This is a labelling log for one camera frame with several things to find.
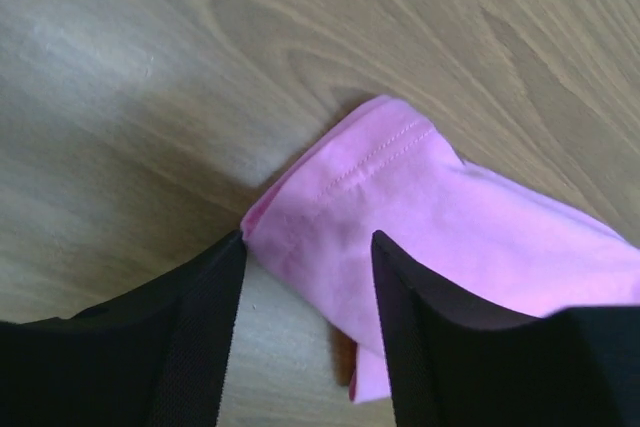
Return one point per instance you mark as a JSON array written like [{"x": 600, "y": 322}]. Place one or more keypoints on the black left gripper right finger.
[{"x": 456, "y": 359}]

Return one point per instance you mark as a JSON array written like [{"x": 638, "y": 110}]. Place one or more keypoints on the pink t shirt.
[{"x": 386, "y": 167}]

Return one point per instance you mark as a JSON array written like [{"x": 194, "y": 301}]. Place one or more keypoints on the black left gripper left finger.
[{"x": 154, "y": 356}]

